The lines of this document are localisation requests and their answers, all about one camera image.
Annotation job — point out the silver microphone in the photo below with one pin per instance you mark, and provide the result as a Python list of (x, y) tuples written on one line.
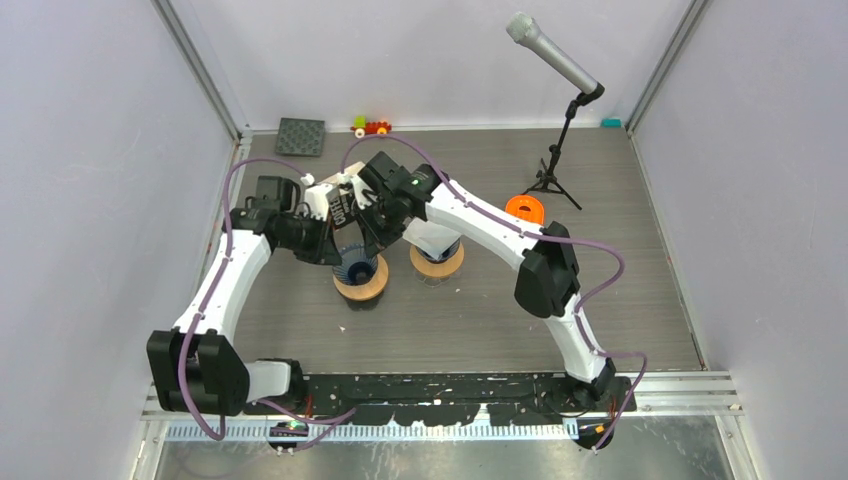
[(525, 31)]

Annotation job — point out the grey building block baseplate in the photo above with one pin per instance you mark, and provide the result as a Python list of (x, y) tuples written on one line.
[(300, 137)]

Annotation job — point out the orange plastic holder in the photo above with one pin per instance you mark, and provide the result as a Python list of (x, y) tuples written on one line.
[(527, 208)]

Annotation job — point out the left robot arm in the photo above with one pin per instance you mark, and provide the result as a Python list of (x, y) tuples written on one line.
[(194, 365)]

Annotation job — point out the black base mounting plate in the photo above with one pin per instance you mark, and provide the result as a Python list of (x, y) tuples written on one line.
[(506, 399)]

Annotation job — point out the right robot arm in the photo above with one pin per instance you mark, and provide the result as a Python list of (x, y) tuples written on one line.
[(543, 258)]

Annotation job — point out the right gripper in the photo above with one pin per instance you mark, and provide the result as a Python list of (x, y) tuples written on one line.
[(374, 242)]

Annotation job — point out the teal small block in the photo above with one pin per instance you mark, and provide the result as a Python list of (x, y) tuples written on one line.
[(614, 123)]

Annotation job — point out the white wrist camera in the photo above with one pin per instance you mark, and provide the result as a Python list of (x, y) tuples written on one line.
[(351, 185), (318, 195)]

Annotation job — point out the red toy car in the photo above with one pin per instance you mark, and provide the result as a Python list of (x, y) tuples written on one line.
[(362, 127)]

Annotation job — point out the aluminium frame rail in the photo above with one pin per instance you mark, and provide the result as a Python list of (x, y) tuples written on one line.
[(185, 45)]

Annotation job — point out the clear glass dripper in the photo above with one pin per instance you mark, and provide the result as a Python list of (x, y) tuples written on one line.
[(432, 282)]

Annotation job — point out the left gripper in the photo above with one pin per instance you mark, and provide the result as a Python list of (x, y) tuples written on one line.
[(325, 251)]

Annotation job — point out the white paper coffee filter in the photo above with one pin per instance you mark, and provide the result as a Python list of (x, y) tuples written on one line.
[(429, 236)]

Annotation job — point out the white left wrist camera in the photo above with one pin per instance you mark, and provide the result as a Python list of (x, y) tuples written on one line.
[(318, 195)]

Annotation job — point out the wooden ring dripper stand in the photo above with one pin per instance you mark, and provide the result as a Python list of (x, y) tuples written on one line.
[(370, 291)]

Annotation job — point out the blue glass dripper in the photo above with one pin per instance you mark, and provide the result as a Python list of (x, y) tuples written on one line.
[(357, 268), (444, 256)]

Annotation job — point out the orange coffee filter box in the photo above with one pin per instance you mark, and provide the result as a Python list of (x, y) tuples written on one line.
[(341, 207)]

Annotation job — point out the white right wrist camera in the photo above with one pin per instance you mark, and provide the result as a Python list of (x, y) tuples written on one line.
[(351, 185)]

